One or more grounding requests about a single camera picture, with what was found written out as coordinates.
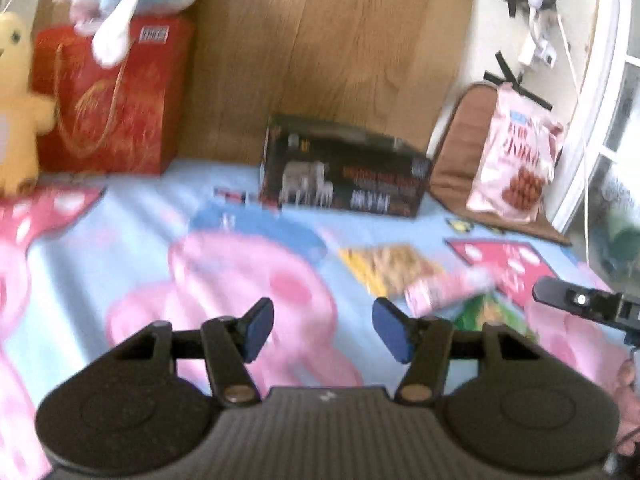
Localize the clear yellow snack bag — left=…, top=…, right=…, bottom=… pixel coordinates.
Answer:
left=338, top=244, right=444, bottom=298

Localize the person right hand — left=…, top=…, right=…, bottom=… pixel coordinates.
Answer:
left=614, top=359, right=639, bottom=456

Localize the pink long snack box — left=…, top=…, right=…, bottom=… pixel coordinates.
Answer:
left=405, top=266, right=499, bottom=318

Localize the green cracker packet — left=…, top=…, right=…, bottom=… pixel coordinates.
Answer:
left=454, top=292, right=537, bottom=342

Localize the peppa pig bed sheet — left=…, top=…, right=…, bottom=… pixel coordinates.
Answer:
left=1, top=162, right=629, bottom=479

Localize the pink twisted snack bag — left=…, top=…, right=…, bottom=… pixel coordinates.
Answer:
left=466, top=84, right=565, bottom=223

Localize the brown seat cushion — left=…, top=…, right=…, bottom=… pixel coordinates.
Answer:
left=428, top=84, right=570, bottom=246

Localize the black cardboard box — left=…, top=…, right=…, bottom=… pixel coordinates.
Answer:
left=259, top=114, right=432, bottom=218

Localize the red gift bag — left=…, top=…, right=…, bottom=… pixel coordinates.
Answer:
left=32, top=16, right=194, bottom=174

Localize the wooden board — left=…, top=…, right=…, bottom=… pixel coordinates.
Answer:
left=31, top=0, right=478, bottom=166

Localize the yellow duck plush toy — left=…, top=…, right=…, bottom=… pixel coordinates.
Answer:
left=0, top=12, right=55, bottom=197

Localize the white window frame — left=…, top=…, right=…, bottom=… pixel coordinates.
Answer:
left=547, top=0, right=639, bottom=232

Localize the white wall camera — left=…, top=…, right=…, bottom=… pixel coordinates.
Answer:
left=518, top=0, right=558, bottom=68

